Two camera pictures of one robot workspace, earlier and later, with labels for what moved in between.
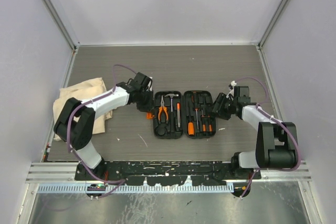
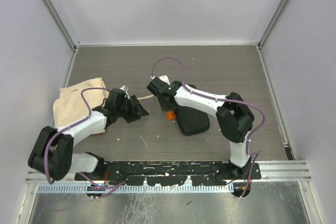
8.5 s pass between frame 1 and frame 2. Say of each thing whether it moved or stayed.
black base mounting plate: stayed
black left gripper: moved
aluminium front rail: stayed
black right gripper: moved
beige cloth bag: stayed
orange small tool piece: moved
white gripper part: moved
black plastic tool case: moved
